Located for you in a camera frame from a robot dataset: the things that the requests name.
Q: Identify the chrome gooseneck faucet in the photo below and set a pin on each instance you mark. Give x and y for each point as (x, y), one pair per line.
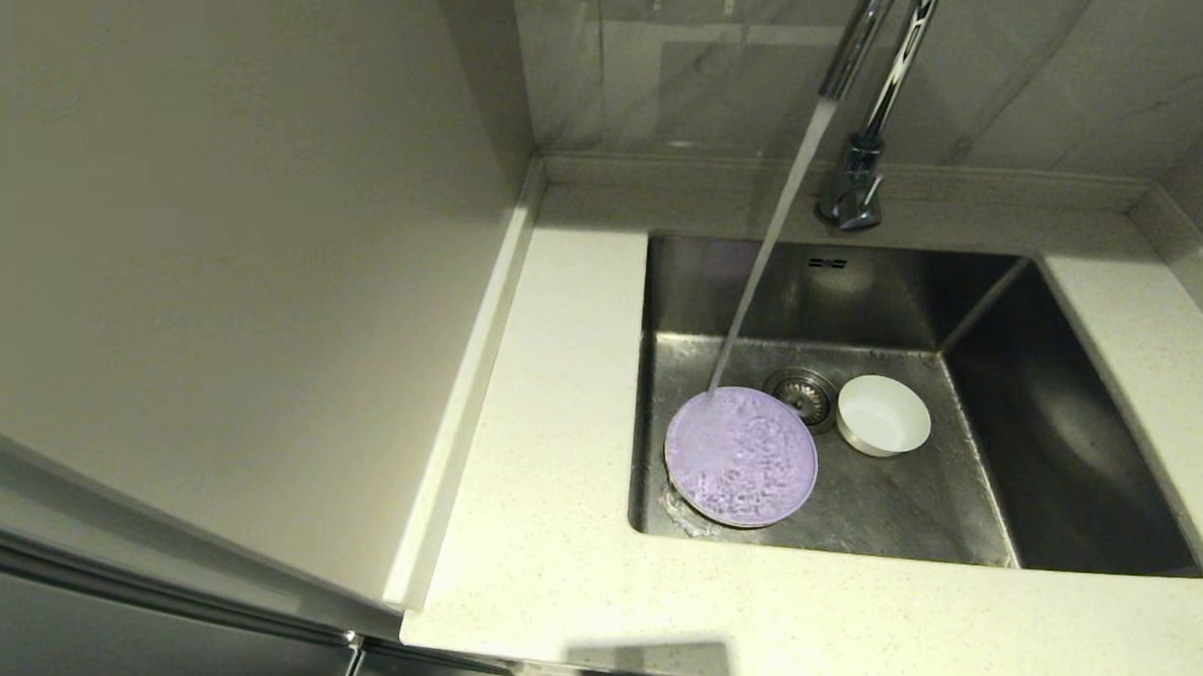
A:
(856, 184)

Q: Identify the white bowl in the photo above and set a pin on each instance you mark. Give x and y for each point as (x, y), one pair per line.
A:
(884, 416)

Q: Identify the stainless steel sink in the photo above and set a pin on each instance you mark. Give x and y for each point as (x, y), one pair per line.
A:
(1045, 443)

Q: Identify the round metal drain strainer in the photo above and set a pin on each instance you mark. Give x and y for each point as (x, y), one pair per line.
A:
(798, 389)

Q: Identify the steel appliance door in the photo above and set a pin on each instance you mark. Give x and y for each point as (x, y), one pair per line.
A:
(122, 655)

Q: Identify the beige tall cabinet side panel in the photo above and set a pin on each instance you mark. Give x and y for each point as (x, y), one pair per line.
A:
(210, 292)

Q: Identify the purple plastic plate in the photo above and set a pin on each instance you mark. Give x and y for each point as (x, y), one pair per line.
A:
(741, 458)

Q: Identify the running water stream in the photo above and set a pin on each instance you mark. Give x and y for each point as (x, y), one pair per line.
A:
(773, 232)

